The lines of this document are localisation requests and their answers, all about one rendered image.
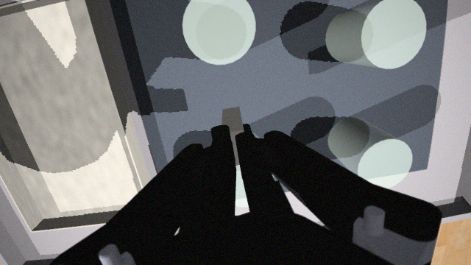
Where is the clear glass cylinder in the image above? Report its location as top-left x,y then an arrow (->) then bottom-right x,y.
183,0 -> 256,65
328,117 -> 413,188
235,167 -> 249,208
325,0 -> 427,69

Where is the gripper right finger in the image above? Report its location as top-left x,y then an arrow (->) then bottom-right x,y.
231,107 -> 442,265

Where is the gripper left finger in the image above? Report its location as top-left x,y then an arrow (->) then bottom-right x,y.
49,108 -> 238,265

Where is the grey rectangular tray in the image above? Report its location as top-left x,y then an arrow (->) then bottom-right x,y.
0,0 -> 151,233

